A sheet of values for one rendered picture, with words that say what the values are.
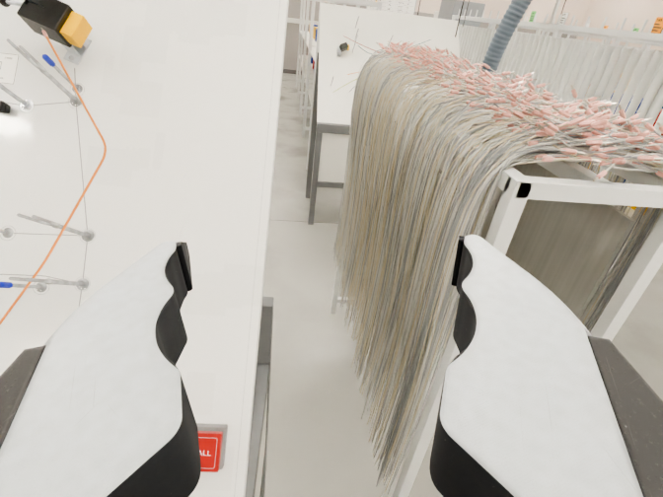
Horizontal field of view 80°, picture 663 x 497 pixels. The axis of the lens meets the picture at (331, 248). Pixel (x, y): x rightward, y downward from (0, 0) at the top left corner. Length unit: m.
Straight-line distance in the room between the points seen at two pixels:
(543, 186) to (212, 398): 0.60
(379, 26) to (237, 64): 3.07
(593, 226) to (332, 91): 2.58
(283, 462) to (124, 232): 1.41
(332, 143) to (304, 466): 2.28
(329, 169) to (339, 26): 1.15
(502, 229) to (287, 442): 1.47
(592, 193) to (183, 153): 0.66
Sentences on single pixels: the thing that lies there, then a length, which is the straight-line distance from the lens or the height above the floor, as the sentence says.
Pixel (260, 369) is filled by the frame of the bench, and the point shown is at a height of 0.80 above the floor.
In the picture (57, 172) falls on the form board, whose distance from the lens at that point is 0.74.
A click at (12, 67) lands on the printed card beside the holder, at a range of 0.84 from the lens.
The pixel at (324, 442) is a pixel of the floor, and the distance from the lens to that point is 1.96.
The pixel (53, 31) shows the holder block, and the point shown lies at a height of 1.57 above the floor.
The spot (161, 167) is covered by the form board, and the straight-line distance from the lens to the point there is 0.68.
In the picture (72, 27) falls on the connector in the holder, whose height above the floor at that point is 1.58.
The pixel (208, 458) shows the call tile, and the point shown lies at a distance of 0.63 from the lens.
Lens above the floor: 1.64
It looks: 31 degrees down
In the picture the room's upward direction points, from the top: 8 degrees clockwise
